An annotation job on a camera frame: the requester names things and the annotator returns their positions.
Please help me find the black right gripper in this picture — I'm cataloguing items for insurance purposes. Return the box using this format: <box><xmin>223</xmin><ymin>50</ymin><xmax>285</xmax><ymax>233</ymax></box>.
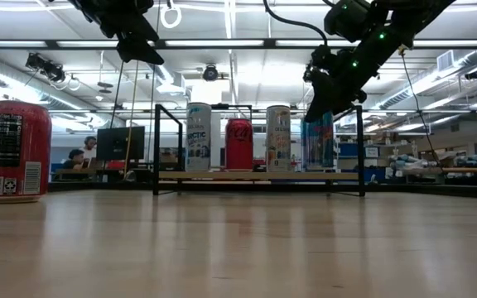
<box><xmin>304</xmin><ymin>0</ymin><xmax>413</xmax><ymax>123</ymax></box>

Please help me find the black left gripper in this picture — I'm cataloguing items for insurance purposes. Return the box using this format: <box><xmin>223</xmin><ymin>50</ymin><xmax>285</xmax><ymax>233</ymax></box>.
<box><xmin>70</xmin><ymin>0</ymin><xmax>165</xmax><ymax>64</ymax></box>

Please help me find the blue silver Red Bull can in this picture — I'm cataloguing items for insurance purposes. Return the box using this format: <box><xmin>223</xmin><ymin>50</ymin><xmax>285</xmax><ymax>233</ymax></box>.
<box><xmin>300</xmin><ymin>110</ymin><xmax>335</xmax><ymax>171</ymax></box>

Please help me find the white orange Celsius can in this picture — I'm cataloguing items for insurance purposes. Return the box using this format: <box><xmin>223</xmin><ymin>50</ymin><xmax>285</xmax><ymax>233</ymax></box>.
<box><xmin>265</xmin><ymin>104</ymin><xmax>292</xmax><ymax>173</ymax></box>

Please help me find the red Coca-Cola can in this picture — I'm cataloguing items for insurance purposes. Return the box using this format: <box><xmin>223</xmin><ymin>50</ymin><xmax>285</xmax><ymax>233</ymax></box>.
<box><xmin>224</xmin><ymin>118</ymin><xmax>254</xmax><ymax>171</ymax></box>
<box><xmin>0</xmin><ymin>99</ymin><xmax>54</xmax><ymax>204</ymax></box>

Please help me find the white Celsius Arctic can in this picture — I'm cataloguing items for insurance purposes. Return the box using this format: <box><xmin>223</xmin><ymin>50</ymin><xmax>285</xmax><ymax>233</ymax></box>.
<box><xmin>185</xmin><ymin>102</ymin><xmax>213</xmax><ymax>172</ymax></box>

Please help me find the shelf with blue bins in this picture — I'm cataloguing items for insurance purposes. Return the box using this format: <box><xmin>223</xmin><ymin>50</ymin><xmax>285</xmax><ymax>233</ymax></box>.
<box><xmin>336</xmin><ymin>142</ymin><xmax>388</xmax><ymax>184</ymax></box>

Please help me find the black overhead rig beam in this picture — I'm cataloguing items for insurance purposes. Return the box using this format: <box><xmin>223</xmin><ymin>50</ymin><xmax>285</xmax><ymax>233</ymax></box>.
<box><xmin>0</xmin><ymin>38</ymin><xmax>477</xmax><ymax>50</ymax></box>

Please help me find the black computer monitor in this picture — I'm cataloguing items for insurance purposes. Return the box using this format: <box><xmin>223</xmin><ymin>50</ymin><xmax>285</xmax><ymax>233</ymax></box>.
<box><xmin>96</xmin><ymin>125</ymin><xmax>146</xmax><ymax>162</ymax></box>

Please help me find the person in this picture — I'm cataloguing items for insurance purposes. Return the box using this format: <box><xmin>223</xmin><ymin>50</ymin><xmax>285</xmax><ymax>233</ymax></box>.
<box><xmin>61</xmin><ymin>148</ymin><xmax>87</xmax><ymax>171</ymax></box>
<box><xmin>81</xmin><ymin>135</ymin><xmax>99</xmax><ymax>161</ymax></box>

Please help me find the grey ceiling vent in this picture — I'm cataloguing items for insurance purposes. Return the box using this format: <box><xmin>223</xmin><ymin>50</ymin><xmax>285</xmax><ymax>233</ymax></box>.
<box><xmin>436</xmin><ymin>50</ymin><xmax>457</xmax><ymax>72</ymax></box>

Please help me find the cluttered wooden workbench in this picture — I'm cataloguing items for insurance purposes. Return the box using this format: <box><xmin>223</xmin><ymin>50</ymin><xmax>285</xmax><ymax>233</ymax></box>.
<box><xmin>387</xmin><ymin>151</ymin><xmax>477</xmax><ymax>186</ymax></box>

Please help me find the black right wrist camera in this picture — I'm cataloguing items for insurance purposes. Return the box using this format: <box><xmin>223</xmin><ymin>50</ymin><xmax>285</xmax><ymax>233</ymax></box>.
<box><xmin>303</xmin><ymin>44</ymin><xmax>331</xmax><ymax>84</ymax></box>

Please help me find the white looped cable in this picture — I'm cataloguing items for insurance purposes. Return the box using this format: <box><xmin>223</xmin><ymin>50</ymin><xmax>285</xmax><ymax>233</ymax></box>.
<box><xmin>159</xmin><ymin>2</ymin><xmax>183</xmax><ymax>30</ymax></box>

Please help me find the round black overhead camera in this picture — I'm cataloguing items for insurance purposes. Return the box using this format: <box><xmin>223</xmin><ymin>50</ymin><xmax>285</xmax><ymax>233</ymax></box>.
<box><xmin>202</xmin><ymin>63</ymin><xmax>219</xmax><ymax>83</ymax></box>

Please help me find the black rig camera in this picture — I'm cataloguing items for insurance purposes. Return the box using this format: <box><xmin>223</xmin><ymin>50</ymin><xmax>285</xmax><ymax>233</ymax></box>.
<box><xmin>25</xmin><ymin>52</ymin><xmax>68</xmax><ymax>84</ymax></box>

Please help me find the wooden shelf with black frame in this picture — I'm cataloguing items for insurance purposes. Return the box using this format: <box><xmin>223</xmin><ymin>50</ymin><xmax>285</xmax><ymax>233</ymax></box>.
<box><xmin>152</xmin><ymin>103</ymin><xmax>366</xmax><ymax>198</ymax></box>

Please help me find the black aluminium table frame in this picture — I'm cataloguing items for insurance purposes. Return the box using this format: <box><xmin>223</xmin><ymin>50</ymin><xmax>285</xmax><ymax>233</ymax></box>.
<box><xmin>0</xmin><ymin>180</ymin><xmax>477</xmax><ymax>200</ymax></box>

